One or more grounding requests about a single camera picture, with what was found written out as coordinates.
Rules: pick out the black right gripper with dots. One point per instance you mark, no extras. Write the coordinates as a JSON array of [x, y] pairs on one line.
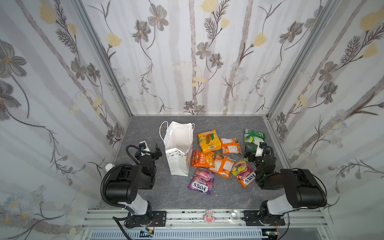
[[263, 151]]

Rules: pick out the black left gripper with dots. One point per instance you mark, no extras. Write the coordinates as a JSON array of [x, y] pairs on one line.
[[151, 154]]

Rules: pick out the white cartoon paper bag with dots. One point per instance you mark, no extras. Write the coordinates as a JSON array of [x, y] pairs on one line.
[[178, 141]]

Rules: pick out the yellow mango candy bag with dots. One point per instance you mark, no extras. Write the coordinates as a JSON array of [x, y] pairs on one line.
[[209, 141]]

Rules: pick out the purple Fox's candy bag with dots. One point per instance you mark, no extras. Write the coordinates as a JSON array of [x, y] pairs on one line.
[[202, 181]]

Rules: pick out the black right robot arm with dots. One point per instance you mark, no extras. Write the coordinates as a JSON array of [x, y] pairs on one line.
[[302, 190]]

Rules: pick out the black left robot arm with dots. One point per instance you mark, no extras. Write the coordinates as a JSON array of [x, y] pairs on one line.
[[121, 184]]

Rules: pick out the orange green Fox's candy bag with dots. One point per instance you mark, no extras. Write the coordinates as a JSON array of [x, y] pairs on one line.
[[243, 172]]

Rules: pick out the green snack packet lower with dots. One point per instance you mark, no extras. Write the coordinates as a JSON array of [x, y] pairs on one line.
[[251, 148]]

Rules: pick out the green snack packet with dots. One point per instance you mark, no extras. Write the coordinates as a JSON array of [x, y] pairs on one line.
[[253, 137], [251, 148]]

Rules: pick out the green snack packet upper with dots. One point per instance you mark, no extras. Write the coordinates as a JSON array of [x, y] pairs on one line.
[[253, 137]]

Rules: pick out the orange snack packet back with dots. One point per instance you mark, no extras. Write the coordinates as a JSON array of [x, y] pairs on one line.
[[231, 146]]

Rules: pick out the orange white snack packet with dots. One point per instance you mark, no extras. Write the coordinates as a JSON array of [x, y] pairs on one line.
[[222, 165]]

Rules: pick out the white cup at left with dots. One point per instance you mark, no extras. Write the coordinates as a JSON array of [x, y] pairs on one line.
[[108, 167]]

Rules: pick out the orange red snack packet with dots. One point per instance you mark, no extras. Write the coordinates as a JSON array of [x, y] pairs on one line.
[[204, 160]]

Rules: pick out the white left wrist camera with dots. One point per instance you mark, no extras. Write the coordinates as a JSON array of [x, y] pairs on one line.
[[144, 147]]

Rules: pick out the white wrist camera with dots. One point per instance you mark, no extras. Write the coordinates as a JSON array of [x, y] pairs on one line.
[[260, 149], [144, 147]]

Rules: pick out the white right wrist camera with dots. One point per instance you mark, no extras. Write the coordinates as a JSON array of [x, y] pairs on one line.
[[260, 149]]

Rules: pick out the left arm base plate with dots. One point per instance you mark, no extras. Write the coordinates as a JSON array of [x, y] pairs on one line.
[[152, 219]]

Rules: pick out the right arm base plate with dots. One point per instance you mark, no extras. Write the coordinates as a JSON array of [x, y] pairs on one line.
[[258, 218]]

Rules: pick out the aluminium front rail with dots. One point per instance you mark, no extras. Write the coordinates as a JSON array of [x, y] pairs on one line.
[[234, 219]]

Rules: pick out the white slotted cable duct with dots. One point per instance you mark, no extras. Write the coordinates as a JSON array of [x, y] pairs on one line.
[[180, 234]]

